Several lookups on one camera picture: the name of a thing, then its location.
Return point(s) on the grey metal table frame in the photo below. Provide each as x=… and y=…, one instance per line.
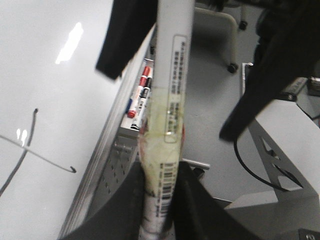
x=288, y=143

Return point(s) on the white marker tray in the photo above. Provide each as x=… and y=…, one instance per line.
x=129, y=125

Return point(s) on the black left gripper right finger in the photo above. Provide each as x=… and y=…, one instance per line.
x=197, y=216

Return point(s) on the white black-tipped whiteboard marker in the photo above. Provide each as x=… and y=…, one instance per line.
x=160, y=142

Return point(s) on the black marker in tray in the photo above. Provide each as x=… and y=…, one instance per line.
x=141, y=107

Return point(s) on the grey perforated board stand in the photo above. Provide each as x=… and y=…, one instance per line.
x=122, y=155

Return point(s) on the white whiteboard with metal frame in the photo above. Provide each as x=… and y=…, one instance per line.
x=58, y=114

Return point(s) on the grey rolling chair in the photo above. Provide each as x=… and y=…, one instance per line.
x=217, y=24

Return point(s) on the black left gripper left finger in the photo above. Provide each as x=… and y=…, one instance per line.
x=121, y=216

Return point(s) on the blue marker in tray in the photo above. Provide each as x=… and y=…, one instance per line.
x=134, y=99

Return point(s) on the red marker in tray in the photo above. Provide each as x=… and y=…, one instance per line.
x=142, y=82

